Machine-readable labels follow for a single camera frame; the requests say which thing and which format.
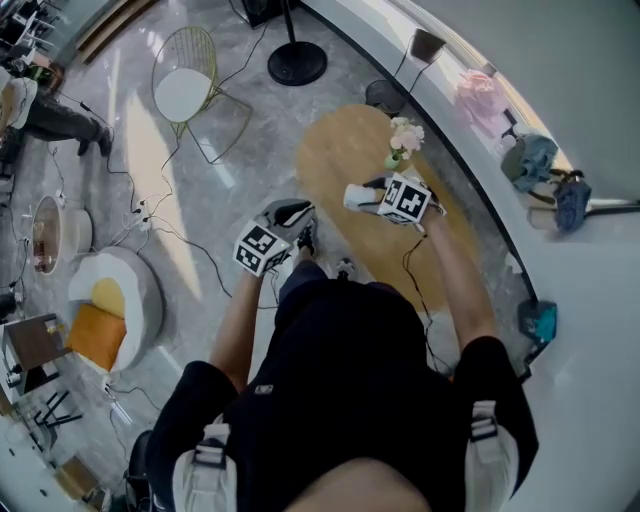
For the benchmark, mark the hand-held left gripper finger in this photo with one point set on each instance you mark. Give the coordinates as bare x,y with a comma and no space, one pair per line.
302,227
292,204

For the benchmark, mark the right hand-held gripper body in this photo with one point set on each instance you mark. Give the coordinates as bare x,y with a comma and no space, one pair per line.
405,200

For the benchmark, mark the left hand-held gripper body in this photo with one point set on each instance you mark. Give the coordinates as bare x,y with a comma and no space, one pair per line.
260,250

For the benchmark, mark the white plastic container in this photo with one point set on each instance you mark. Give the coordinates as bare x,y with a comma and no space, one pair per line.
356,196

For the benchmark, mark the person's right forearm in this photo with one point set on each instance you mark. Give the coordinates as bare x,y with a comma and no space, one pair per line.
460,290

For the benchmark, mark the person's left forearm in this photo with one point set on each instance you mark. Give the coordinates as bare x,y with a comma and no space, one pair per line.
237,325

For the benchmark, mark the black floor box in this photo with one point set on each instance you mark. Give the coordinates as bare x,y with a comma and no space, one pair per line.
262,12

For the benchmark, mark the person's left shoe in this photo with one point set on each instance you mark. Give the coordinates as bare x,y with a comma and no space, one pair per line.
306,237

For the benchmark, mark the person's shoe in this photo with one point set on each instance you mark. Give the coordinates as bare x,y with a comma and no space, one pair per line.
345,269
306,237

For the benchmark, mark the oval wooden coffee table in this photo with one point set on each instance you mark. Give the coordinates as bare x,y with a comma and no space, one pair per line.
350,250

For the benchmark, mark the pink flowers in green vase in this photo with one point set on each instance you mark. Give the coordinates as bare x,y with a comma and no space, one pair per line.
406,137

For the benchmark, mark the person's right shoe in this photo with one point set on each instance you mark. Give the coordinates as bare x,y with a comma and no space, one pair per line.
345,269

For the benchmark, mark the black mesh waste bin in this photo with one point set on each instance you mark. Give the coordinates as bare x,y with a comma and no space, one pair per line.
385,97

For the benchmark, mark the white power strip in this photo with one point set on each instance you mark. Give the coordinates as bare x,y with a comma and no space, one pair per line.
144,215

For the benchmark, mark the white egg-shaped seat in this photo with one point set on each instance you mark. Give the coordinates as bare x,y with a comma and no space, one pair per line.
147,300

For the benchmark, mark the pink cloth bundle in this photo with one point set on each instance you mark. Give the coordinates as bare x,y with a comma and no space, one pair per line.
480,100

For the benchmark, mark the blue denim clothes pile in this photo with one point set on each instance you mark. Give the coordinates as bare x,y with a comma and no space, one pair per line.
532,160

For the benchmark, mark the beige tote bag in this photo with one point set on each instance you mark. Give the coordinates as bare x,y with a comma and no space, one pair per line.
542,212

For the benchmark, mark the black round lamp base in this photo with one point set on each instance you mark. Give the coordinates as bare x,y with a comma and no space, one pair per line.
297,65

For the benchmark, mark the dark brown small planter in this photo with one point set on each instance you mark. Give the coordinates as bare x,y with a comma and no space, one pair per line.
427,45

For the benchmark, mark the person's black-clothed body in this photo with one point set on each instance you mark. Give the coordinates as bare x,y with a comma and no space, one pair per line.
350,375

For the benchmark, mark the dark blue bag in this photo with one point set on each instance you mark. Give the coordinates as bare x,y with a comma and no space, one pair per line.
572,202

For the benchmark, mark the teal and black case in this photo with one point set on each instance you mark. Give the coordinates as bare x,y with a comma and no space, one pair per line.
537,322

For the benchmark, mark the round white side table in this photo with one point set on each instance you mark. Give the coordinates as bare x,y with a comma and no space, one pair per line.
80,235

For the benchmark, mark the orange cushion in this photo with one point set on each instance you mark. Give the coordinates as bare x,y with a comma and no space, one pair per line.
95,337

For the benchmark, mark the dark wooden side table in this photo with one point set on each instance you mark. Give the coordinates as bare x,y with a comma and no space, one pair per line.
35,345

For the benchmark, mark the long wooden boards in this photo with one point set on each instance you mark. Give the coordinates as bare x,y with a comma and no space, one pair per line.
115,30

